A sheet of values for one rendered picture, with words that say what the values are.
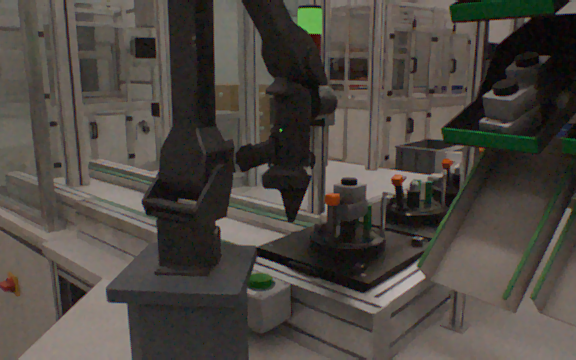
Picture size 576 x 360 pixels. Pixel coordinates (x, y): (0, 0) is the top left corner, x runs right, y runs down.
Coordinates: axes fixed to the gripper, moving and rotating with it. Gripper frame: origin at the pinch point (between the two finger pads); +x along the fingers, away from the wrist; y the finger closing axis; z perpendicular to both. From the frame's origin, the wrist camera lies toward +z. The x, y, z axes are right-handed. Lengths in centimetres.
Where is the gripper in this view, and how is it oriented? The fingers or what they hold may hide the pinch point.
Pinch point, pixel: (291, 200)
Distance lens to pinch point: 77.5
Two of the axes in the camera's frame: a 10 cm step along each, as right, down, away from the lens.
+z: -9.9, -0.3, 1.3
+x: 0.0, 9.8, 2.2
